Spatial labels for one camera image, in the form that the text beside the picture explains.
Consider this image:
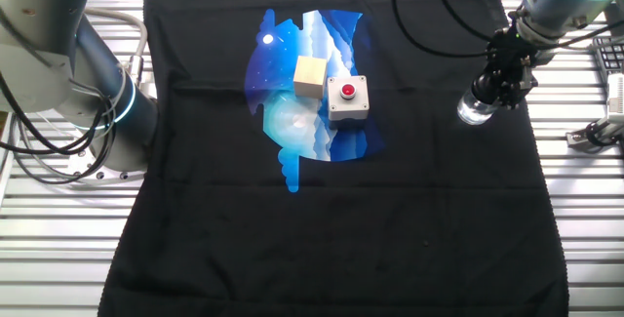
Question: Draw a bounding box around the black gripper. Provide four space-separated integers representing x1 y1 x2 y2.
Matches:
482 26 541 111

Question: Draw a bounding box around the clear glass jar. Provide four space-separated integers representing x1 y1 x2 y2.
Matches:
456 87 498 127

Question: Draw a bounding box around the black keyboard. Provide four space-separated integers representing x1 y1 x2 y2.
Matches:
591 36 624 85

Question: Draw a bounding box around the grey box with red button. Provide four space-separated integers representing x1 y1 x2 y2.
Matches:
325 75 371 122

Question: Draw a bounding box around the wooden cube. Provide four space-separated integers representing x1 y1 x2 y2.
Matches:
292 56 329 99

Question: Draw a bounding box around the black cloth with blue print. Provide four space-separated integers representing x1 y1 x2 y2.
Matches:
97 0 571 317

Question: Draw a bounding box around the aluminium camera bracket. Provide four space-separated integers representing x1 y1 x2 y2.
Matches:
565 111 624 151

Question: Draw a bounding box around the black looped camera cable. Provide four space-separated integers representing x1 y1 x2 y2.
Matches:
584 120 611 148

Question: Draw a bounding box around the small silver exterior camera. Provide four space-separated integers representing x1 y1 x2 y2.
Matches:
605 72 624 116

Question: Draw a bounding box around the thick grey base cable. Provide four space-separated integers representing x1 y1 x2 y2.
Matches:
82 7 150 89

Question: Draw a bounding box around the black base cable bundle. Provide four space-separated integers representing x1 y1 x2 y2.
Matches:
0 72 118 185

